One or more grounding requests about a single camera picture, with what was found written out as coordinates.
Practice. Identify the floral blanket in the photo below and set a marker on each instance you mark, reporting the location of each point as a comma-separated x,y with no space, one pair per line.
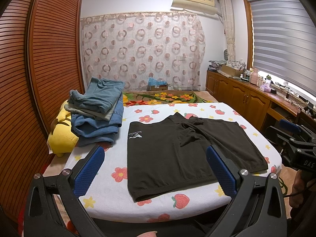
167,97

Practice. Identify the blue denim folded jeans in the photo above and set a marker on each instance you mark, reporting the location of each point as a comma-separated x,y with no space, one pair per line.
90,130

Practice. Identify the zebra window blind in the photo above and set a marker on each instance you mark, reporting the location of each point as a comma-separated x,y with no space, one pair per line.
284,41

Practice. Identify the beige folded garment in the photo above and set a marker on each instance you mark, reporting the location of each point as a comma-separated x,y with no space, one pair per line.
88,113

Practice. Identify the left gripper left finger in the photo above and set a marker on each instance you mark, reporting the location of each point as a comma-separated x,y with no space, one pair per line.
42,216

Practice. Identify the black shorts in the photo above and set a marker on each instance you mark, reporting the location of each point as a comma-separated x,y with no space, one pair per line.
170,155

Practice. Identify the cardboard box with blue cloth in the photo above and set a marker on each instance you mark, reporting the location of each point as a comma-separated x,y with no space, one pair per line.
156,85

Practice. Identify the cardboard box on cabinet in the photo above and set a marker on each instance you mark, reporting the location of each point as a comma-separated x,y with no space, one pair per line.
231,71

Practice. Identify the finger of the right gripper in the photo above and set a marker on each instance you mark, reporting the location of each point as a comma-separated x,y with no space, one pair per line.
289,126

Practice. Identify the person right hand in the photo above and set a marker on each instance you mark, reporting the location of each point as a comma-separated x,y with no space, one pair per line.
299,185

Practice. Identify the yellow pikachu plush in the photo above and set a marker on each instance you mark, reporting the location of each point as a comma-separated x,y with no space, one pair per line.
61,140

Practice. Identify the circle pattern lace curtain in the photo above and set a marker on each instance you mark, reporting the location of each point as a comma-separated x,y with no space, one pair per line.
134,47

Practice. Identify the wall air conditioner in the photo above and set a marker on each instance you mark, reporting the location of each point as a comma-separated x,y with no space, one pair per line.
204,6

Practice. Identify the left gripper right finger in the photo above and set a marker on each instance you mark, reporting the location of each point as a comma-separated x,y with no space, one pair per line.
257,206

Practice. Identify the wooden sideboard cabinet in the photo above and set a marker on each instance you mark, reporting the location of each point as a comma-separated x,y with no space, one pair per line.
260,109

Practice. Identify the wooden louvered wardrobe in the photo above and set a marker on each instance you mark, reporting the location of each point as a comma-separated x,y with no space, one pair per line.
40,64

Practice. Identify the beige side curtain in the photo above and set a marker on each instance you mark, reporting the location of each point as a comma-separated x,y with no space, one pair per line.
229,27

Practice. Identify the pink bottle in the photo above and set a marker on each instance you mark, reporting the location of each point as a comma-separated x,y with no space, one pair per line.
254,76

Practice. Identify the white strawberry print sheet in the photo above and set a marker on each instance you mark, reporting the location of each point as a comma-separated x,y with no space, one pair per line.
108,196

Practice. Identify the teal folded pants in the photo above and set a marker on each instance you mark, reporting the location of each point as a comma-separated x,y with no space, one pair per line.
100,96

